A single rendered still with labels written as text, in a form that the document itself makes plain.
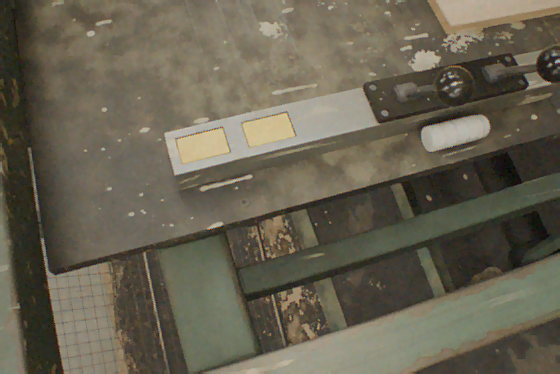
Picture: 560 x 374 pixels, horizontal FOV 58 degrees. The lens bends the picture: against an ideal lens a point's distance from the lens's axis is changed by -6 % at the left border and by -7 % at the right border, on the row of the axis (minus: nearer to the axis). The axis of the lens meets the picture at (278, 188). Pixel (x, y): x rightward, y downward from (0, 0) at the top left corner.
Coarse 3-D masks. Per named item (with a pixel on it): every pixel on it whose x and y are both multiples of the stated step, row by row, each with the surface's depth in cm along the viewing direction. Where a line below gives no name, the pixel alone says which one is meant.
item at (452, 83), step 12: (444, 72) 46; (456, 72) 45; (468, 72) 46; (408, 84) 56; (444, 84) 46; (456, 84) 45; (468, 84) 45; (396, 96) 56; (408, 96) 56; (444, 96) 46; (456, 96) 46; (468, 96) 46
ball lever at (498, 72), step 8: (544, 48) 49; (552, 48) 48; (544, 56) 48; (552, 56) 48; (496, 64) 59; (528, 64) 53; (536, 64) 50; (544, 64) 48; (552, 64) 48; (488, 72) 58; (496, 72) 58; (504, 72) 57; (512, 72) 55; (520, 72) 54; (528, 72) 53; (544, 72) 49; (552, 72) 48; (488, 80) 59; (496, 80) 59; (504, 80) 59; (552, 80) 49
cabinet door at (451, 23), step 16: (432, 0) 68; (448, 0) 68; (464, 0) 68; (480, 0) 68; (496, 0) 68; (512, 0) 69; (528, 0) 69; (544, 0) 69; (448, 16) 66; (464, 16) 67; (480, 16) 67; (496, 16) 67; (512, 16) 68; (528, 16) 69; (448, 32) 67
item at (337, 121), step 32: (352, 96) 58; (512, 96) 61; (544, 96) 64; (192, 128) 55; (224, 128) 55; (320, 128) 56; (352, 128) 56; (384, 128) 58; (416, 128) 61; (224, 160) 53; (256, 160) 55; (288, 160) 58
